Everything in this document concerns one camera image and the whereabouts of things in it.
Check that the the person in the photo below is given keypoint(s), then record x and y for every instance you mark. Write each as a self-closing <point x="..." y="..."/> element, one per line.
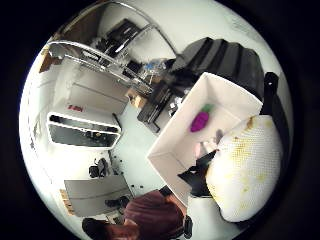
<point x="150" y="213"/>

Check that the white open shelf unit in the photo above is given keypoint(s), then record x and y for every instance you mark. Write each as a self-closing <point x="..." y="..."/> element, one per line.
<point x="83" y="130"/>

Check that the white cabinet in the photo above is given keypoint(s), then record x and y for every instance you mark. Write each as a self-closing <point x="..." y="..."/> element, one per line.
<point x="90" y="90"/>

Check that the black office chair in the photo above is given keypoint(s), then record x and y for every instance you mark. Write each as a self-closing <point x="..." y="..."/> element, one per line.
<point x="99" y="168"/>

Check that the yellow fruit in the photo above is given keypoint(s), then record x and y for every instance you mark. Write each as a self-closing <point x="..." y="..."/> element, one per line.
<point x="246" y="166"/>

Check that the grey desk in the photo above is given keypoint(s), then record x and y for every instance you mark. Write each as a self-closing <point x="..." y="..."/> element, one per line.
<point x="95" y="195"/>

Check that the purple eggplant toy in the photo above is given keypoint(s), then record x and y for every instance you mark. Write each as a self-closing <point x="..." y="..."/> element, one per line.
<point x="200" y="120"/>

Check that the black and grey backpack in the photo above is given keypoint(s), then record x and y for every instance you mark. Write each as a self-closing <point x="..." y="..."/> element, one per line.
<point x="230" y="61"/>

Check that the pink and white toy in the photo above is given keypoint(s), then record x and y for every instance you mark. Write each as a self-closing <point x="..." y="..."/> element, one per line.
<point x="208" y="145"/>

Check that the white cardboard box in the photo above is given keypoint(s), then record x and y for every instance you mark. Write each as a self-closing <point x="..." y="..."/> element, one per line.
<point x="186" y="133"/>

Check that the chrome metal table frame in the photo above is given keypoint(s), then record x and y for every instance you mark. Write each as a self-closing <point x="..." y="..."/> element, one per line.
<point x="96" y="58"/>

